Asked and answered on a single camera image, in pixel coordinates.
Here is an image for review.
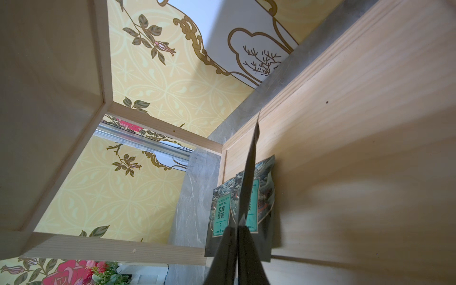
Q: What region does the green tea bag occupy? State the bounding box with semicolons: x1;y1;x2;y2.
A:
237;116;260;226
205;178;236;257
224;156;275;262

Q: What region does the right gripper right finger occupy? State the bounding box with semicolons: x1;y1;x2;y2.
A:
237;226;270;285

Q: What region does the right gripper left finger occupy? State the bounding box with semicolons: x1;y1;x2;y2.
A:
204;226;238;285

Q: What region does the artificial flower bouquet in vase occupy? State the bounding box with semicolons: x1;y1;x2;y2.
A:
82;261;169;285

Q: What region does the wooden two-tier shelf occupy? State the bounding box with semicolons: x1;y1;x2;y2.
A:
1;1;456;285

